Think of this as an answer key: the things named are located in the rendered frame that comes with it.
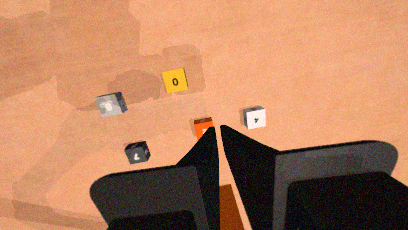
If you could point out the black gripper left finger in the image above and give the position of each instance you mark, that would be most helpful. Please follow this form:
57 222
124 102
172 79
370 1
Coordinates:
191 184

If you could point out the yellow block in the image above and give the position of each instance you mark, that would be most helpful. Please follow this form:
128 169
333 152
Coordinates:
175 80

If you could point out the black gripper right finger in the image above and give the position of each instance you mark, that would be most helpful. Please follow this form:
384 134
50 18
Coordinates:
262 173

